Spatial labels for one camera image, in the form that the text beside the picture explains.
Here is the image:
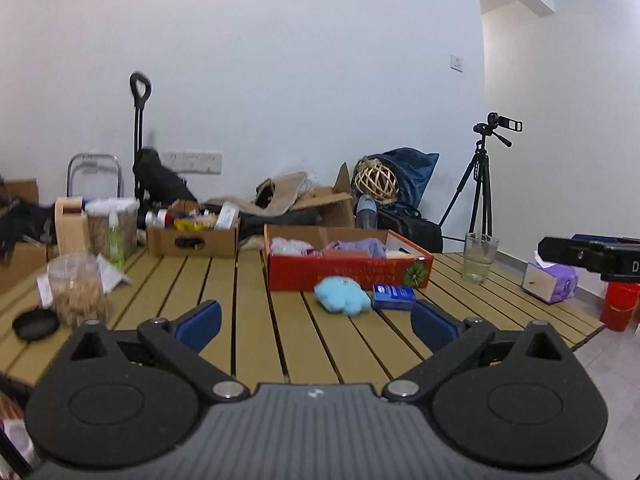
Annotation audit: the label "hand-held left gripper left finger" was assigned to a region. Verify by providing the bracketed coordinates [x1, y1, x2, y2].
[68, 299, 250, 404]

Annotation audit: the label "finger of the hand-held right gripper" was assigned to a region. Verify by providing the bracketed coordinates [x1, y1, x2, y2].
[571, 233, 640, 247]
[537, 236, 609, 267]

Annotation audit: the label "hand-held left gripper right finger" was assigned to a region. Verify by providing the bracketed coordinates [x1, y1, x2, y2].
[381, 299, 572, 404]

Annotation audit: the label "light blue plush toy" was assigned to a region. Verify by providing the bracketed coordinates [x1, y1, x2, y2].
[313, 275, 374, 317]

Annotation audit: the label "red cardboard box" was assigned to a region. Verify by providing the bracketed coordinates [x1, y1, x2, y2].
[263, 223, 434, 292]

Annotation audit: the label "black soft bag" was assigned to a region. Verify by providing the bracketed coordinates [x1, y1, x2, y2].
[238, 208, 322, 242]

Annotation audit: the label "purple tissue box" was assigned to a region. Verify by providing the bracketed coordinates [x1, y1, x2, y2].
[522, 259, 580, 305]

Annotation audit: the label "red bucket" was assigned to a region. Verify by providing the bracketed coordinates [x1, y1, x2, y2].
[599, 281, 640, 334]

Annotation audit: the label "blue tissue packet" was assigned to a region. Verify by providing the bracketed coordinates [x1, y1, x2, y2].
[372, 283, 419, 311]

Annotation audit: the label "clear glass cup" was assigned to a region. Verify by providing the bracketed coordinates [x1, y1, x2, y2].
[462, 232, 500, 286]

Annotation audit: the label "black equipment bag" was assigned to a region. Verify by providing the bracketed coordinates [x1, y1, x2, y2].
[377, 207, 445, 254]

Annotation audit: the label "white paper sheets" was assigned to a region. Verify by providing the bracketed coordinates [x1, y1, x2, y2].
[96, 254, 134, 292]

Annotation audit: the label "purple cloth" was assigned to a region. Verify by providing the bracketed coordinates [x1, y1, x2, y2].
[321, 238, 389, 260]

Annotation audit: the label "white packet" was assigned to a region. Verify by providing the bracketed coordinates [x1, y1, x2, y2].
[213, 201, 240, 230]

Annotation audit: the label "black tripod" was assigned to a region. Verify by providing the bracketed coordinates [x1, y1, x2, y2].
[438, 132, 497, 244]

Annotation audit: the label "green spray bottle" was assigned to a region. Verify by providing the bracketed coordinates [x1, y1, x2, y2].
[105, 211, 126, 269]

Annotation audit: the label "pink cloth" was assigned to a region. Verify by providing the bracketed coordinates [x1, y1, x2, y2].
[269, 237, 317, 258]

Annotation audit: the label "clear plastic snack jar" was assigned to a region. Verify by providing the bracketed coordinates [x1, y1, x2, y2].
[47, 253, 108, 331]

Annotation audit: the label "clear water bottle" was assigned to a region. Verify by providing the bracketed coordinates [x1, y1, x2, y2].
[354, 193, 380, 231]

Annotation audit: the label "clear container with white lid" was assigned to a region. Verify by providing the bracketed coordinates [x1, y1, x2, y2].
[84, 198, 140, 262]

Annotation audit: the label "black trolley bag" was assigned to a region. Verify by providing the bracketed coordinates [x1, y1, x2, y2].
[132, 148, 199, 207]

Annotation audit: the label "blue fabric bag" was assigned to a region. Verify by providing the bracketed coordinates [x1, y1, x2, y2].
[367, 147, 441, 212]

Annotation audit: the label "wicker ball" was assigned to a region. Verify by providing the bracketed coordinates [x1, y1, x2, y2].
[352, 158, 400, 206]

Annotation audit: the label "brown cardboard box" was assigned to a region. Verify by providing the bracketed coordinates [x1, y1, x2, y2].
[289, 162, 357, 229]

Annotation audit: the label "beige fleece boot liner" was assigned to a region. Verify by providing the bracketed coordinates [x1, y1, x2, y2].
[206, 171, 310, 217]

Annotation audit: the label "wooden tissue box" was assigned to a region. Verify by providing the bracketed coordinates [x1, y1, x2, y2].
[53, 197, 91, 257]

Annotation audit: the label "small black pan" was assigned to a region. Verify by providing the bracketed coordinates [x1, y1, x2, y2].
[12, 308, 61, 343]

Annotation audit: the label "large cardboard box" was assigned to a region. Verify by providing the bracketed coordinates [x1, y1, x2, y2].
[0, 178, 57, 297]

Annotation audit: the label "black cloth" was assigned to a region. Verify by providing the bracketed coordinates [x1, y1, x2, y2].
[0, 199, 57, 263]

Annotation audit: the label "small cardboard box with handle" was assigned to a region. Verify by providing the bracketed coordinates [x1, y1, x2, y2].
[146, 199, 241, 259]

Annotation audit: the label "black camera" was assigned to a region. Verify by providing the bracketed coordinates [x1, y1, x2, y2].
[473, 112, 524, 148]

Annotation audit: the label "white wall socket panel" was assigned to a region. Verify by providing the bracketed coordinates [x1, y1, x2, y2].
[160, 150, 223, 176]

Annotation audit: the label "chrome folding frame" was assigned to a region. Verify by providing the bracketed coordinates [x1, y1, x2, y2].
[66, 153, 124, 199]

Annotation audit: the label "black trolley handle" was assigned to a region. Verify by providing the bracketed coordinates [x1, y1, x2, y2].
[129, 72, 153, 202]

